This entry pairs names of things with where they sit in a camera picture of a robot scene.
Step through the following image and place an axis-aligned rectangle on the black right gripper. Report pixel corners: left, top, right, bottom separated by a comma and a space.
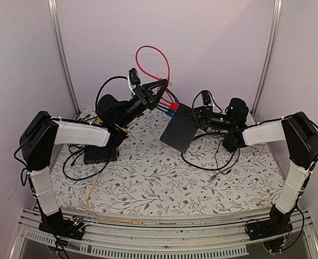
183, 105, 236, 131

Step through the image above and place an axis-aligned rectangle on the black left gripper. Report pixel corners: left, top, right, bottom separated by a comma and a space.
115, 78, 168, 128

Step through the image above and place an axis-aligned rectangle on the red ethernet cable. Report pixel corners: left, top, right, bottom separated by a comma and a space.
135, 45, 174, 87
160, 91, 180, 110

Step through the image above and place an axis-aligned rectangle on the black network switch box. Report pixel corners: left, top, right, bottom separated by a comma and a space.
160, 104, 198, 153

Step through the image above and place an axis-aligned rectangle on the black ethernet cable teal boot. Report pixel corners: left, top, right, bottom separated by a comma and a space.
181, 132, 234, 171

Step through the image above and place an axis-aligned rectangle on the black power cable with plug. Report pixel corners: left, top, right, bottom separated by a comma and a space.
212, 132, 237, 175

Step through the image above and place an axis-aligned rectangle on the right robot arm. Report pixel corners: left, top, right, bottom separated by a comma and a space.
183, 105, 318, 235

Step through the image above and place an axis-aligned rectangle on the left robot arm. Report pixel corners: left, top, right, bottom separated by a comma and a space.
15, 77, 169, 234

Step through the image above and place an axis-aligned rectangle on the black power adapter brick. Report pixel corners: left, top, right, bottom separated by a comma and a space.
222, 139, 238, 153

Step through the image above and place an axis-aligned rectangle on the floral patterned table cloth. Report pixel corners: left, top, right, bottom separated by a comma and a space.
51, 110, 284, 216

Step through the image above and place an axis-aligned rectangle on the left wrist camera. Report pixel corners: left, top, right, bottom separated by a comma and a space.
127, 68, 141, 94

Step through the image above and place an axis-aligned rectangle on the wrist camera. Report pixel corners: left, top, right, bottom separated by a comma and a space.
226, 98, 249, 127
127, 68, 141, 94

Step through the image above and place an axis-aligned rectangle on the blue ethernet cable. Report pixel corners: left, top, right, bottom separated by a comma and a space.
156, 90, 178, 117

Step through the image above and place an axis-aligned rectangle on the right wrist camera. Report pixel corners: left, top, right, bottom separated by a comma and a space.
226, 98, 249, 127

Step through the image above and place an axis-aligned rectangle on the left aluminium frame post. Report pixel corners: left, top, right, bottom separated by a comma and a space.
47, 0, 80, 114

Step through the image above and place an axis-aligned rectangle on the aluminium frame post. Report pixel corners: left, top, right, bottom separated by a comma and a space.
47, 0, 80, 114
251, 0, 282, 117

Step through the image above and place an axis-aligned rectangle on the yellow ethernet cable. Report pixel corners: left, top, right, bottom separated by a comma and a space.
86, 166, 142, 226

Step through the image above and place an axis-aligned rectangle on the right aluminium frame post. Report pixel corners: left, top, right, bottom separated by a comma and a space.
251, 0, 282, 117

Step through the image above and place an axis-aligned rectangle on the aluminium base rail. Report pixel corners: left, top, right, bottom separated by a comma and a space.
9, 207, 318, 259

